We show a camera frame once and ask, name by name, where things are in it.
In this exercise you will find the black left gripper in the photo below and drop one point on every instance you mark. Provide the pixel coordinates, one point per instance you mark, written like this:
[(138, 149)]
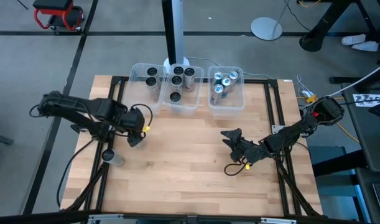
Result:
[(130, 119)]

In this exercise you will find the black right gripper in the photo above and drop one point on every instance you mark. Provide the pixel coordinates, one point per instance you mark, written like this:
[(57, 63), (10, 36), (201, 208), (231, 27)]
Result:
[(248, 152)]

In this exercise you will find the white Celsius can pink label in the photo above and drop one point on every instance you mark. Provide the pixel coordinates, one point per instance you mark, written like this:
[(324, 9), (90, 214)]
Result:
[(176, 80), (189, 72), (175, 97), (178, 70)]

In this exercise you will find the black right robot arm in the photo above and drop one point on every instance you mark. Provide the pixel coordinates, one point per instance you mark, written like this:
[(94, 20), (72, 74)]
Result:
[(289, 135)]

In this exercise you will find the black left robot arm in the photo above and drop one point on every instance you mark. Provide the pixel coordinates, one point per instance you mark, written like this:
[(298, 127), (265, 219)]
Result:
[(68, 107)]

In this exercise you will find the clear plastic bin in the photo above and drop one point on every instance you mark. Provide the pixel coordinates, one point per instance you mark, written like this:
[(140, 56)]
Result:
[(192, 102), (233, 99), (137, 96)]

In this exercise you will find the black table clamp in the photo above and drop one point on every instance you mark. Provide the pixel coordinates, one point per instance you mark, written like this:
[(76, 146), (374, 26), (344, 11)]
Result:
[(79, 127)]

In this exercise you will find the white power adapter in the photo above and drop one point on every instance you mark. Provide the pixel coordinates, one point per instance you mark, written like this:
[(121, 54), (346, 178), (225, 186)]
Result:
[(306, 92)]

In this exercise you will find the grey black support column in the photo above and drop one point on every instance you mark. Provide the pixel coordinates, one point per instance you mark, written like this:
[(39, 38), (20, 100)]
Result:
[(177, 25)]

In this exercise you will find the black desk foot bar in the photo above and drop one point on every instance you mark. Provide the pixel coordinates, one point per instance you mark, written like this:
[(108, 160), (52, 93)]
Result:
[(339, 163)]

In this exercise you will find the grey round floor stand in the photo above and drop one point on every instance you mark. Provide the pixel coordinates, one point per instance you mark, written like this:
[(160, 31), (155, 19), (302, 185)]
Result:
[(266, 28)]

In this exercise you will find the black horizontal crossbar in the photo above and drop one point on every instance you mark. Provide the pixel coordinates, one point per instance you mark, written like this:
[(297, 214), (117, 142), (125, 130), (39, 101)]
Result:
[(53, 217)]

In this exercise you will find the black desk leg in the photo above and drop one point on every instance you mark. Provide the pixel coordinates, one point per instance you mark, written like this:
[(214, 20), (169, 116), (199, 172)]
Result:
[(314, 40)]

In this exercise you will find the grey chair leg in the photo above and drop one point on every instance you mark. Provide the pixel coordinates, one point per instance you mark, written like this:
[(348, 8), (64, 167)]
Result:
[(1, 139)]

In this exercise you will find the white paper label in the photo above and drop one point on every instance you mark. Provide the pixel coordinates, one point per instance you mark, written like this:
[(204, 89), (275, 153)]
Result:
[(364, 101)]

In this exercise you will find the black desk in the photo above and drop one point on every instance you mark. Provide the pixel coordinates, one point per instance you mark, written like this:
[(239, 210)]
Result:
[(370, 140)]

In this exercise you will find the red black rolling stool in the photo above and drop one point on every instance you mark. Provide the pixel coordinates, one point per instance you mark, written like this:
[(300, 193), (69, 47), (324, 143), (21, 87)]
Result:
[(53, 4)]

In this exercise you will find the person's white shoe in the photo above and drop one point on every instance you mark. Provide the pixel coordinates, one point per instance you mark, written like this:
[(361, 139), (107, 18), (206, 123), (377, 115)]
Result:
[(354, 39), (365, 46)]

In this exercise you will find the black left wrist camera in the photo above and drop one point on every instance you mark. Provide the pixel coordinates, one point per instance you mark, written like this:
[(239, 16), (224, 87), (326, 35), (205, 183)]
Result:
[(135, 140)]

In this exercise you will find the silver metal bracket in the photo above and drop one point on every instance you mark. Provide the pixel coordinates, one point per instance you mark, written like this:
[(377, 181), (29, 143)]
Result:
[(277, 129)]

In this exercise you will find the black aluminium table frame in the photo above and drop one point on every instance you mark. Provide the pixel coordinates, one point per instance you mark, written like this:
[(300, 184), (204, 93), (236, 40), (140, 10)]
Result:
[(272, 83)]

